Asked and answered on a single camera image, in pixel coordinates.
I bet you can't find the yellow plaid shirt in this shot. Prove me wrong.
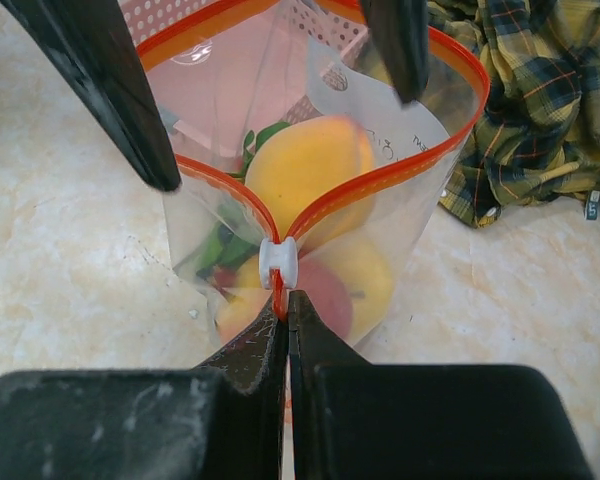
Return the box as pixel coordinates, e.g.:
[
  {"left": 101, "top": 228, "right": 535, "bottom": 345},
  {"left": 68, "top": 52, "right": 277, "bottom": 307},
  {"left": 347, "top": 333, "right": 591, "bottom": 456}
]
[{"left": 428, "top": 0, "right": 600, "bottom": 228}]

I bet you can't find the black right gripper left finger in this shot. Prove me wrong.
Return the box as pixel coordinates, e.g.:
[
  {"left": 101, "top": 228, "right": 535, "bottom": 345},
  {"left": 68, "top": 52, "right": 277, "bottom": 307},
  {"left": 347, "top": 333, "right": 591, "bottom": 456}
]
[{"left": 0, "top": 306, "right": 288, "bottom": 479}]

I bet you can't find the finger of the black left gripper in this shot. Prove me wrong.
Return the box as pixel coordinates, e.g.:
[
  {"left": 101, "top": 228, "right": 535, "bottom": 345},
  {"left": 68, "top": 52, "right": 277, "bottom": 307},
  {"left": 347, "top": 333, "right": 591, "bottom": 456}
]
[
  {"left": 2, "top": 0, "right": 181, "bottom": 192},
  {"left": 359, "top": 0, "right": 429, "bottom": 105}
]

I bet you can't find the clear orange-zipper zip bag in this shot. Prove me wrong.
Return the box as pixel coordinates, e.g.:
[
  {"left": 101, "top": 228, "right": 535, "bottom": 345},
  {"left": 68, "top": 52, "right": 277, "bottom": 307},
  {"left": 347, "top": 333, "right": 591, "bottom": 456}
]
[{"left": 122, "top": 1, "right": 489, "bottom": 345}]

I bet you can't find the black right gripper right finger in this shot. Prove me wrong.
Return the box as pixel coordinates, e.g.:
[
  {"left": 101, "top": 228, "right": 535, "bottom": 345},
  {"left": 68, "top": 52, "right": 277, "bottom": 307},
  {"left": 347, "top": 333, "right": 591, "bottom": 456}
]
[{"left": 288, "top": 291, "right": 593, "bottom": 479}]

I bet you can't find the yellow-orange toy peach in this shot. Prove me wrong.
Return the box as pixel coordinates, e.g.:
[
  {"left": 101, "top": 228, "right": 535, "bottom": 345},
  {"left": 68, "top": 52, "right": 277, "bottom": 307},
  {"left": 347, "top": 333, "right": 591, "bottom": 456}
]
[{"left": 245, "top": 115, "right": 375, "bottom": 238}]

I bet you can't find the red toy cherry bunch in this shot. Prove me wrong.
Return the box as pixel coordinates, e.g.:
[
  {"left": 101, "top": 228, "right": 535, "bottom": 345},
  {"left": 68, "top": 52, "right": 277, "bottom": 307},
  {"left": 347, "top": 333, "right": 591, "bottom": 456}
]
[{"left": 195, "top": 121, "right": 291, "bottom": 289}]

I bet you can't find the yellow toy fruit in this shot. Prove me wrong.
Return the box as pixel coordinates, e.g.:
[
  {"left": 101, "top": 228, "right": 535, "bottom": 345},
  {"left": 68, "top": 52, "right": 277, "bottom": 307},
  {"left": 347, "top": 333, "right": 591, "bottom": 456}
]
[{"left": 310, "top": 233, "right": 395, "bottom": 346}]

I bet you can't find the pink plastic basket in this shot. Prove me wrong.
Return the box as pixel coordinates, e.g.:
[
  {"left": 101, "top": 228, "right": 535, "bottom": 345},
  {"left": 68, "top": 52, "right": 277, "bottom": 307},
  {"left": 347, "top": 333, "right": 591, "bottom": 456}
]
[{"left": 120, "top": 1, "right": 366, "bottom": 161}]

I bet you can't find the red toy fruit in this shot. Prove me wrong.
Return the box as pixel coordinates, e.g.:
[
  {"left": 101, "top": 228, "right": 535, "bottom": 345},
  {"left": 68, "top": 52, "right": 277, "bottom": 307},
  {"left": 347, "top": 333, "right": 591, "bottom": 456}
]
[{"left": 215, "top": 256, "right": 353, "bottom": 342}]

